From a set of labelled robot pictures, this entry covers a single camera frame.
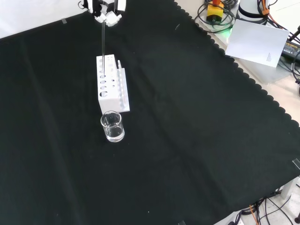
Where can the yellow stop button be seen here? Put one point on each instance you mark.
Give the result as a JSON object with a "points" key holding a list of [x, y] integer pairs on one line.
{"points": [[214, 11]]}

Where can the white table leg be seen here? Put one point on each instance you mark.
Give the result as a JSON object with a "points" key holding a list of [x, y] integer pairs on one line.
{"points": [[289, 186]]}

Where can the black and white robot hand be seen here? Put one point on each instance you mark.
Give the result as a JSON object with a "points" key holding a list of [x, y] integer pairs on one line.
{"points": [[110, 20]]}

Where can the clear glass beaker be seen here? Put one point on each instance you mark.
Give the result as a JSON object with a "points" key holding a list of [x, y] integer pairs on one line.
{"points": [[113, 129]]}

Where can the pale white board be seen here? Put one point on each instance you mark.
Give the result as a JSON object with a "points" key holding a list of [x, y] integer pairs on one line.
{"points": [[255, 43]]}

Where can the clear glass rod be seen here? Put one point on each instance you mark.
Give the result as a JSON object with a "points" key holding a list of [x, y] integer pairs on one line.
{"points": [[103, 47]]}

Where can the black power adapter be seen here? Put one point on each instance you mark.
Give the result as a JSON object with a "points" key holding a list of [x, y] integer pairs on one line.
{"points": [[291, 48]]}

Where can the clear tape piece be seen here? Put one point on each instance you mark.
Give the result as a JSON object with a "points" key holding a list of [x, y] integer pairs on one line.
{"points": [[294, 163], [64, 21]]}

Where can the black bench cloth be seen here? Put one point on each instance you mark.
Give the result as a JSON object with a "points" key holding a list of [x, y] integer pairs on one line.
{"points": [[164, 129]]}

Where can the white test tube rack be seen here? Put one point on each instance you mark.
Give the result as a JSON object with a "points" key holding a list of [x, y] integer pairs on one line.
{"points": [[110, 93]]}

